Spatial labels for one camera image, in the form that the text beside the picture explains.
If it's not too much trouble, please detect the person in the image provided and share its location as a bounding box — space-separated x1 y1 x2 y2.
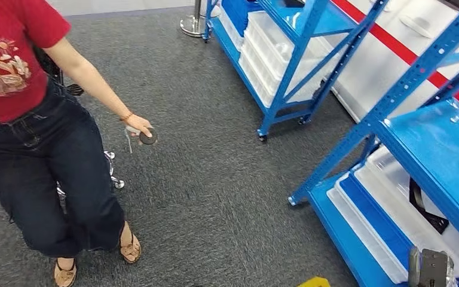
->
0 0 159 287

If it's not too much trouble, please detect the person's left hand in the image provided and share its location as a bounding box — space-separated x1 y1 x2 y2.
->
124 114 154 139

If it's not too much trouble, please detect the silver barrier post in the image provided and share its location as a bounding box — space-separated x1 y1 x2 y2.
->
180 0 221 38

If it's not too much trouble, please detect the white car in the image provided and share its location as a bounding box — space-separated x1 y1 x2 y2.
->
324 0 459 124

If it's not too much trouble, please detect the yellow floor tape square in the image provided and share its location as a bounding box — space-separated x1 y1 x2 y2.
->
296 276 331 287

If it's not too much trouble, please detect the blue metal shelf rack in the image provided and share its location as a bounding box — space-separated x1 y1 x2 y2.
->
201 0 391 142
287 0 459 287

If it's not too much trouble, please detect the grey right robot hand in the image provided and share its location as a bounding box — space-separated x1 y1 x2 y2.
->
408 246 421 287

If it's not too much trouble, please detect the black chair chrome base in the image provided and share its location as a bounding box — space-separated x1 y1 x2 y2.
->
33 45 126 199

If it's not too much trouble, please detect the brown sandal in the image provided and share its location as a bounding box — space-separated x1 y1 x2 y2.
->
53 257 78 287
119 221 142 265

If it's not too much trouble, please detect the black right wrist camera bracket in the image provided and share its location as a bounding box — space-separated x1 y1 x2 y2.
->
419 252 454 287

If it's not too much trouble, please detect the small dark handheld object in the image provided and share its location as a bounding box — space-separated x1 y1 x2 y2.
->
124 125 159 155

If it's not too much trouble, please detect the white plastic crate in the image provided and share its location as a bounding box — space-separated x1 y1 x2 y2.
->
218 8 246 52
354 145 459 280
326 186 409 285
246 11 347 86
238 41 325 108

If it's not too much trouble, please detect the black curved part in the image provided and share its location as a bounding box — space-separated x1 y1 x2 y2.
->
408 178 450 235

